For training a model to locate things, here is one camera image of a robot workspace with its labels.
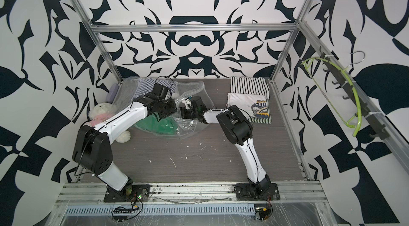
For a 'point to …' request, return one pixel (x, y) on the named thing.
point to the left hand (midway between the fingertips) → (177, 106)
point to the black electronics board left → (117, 210)
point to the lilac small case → (111, 95)
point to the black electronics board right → (263, 212)
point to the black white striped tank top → (255, 85)
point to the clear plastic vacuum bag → (185, 90)
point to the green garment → (166, 125)
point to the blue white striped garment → (146, 85)
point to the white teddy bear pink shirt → (100, 112)
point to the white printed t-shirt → (253, 105)
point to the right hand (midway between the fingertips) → (174, 114)
